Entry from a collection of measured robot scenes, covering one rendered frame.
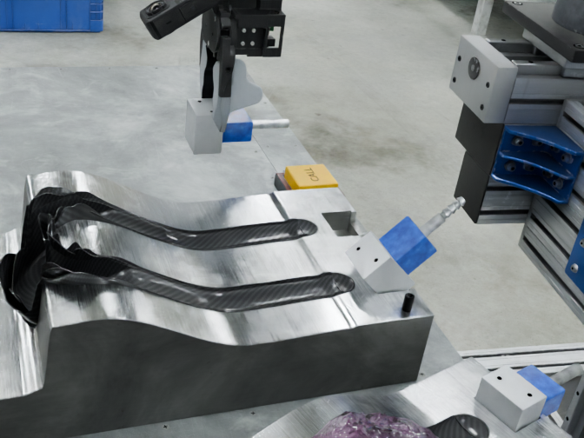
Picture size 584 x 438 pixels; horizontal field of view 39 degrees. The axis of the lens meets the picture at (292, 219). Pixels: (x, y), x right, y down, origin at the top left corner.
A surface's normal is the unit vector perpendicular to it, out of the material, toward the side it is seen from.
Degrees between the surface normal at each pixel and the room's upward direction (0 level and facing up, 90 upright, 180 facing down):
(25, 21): 91
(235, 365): 90
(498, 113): 90
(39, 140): 0
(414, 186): 0
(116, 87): 0
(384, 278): 90
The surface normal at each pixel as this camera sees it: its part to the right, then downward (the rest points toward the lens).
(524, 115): 0.24, 0.53
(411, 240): -0.56, -0.56
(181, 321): 0.55, -0.78
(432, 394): 0.12, -0.84
